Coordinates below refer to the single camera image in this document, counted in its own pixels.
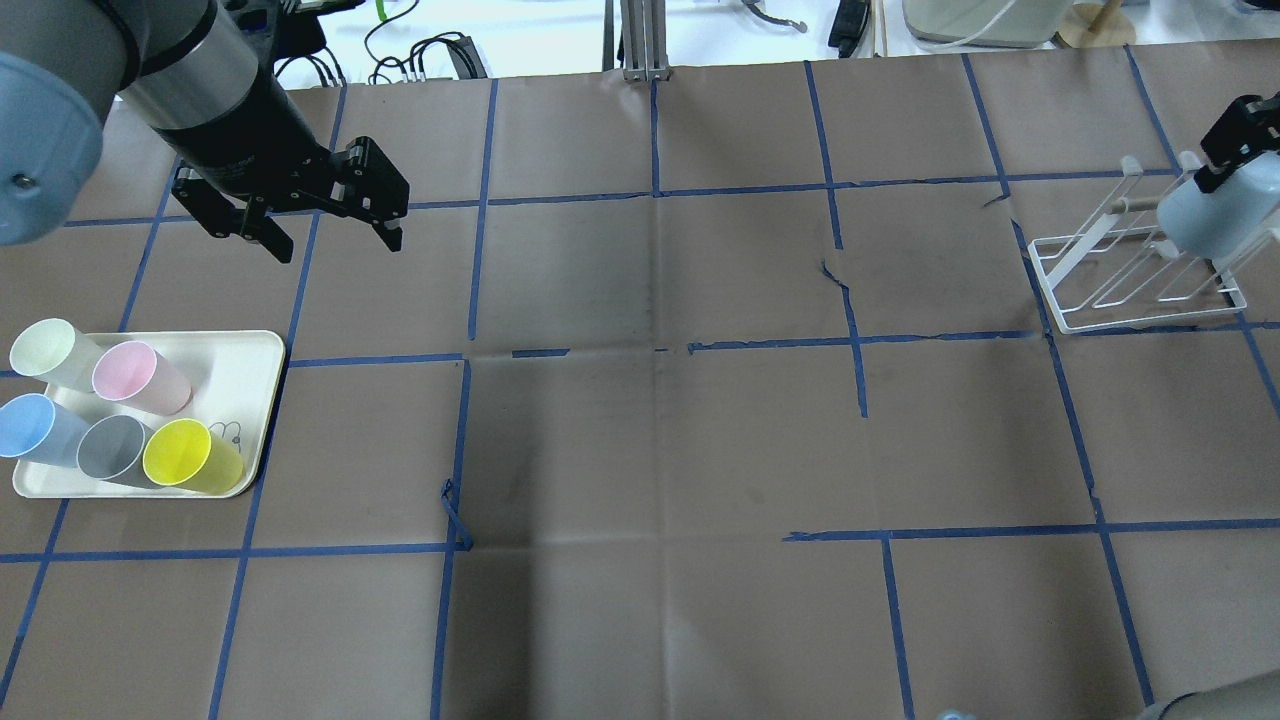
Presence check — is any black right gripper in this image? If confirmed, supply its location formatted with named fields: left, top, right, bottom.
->
left=1196, top=94, right=1279, bottom=193

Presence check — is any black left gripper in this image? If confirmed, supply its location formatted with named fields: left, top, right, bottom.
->
left=172, top=137, right=410, bottom=264

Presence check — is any light blue plastic cup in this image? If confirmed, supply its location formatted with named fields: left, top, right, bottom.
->
left=1156, top=152, right=1279, bottom=260

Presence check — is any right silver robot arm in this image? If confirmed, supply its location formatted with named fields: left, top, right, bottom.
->
left=1139, top=95, right=1279, bottom=719

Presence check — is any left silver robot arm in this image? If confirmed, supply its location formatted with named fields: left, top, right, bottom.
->
left=1, top=1, right=410, bottom=263

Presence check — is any pink plastic cup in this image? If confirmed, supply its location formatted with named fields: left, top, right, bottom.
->
left=91, top=340, right=195, bottom=416

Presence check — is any yellow plastic cup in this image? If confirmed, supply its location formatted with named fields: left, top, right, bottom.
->
left=142, top=418, right=244, bottom=495

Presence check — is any pale green plastic cup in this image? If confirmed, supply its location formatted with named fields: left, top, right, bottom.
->
left=9, top=318, right=106, bottom=395

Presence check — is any grey plastic cup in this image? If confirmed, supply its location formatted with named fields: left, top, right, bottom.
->
left=76, top=414, right=156, bottom=489

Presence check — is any cream plastic tray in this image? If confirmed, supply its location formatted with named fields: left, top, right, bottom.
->
left=12, top=331, right=287, bottom=498

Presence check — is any wooden mug tree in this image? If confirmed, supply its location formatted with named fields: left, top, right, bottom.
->
left=1053, top=0, right=1137, bottom=47

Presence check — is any black power adapter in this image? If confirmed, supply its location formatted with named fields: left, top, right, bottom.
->
left=827, top=0, right=870, bottom=58

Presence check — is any white wire cup rack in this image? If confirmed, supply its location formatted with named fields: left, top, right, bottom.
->
left=1027, top=151, right=1277, bottom=334

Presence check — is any aluminium frame post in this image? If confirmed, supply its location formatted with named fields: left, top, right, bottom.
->
left=618, top=0, right=671, bottom=83

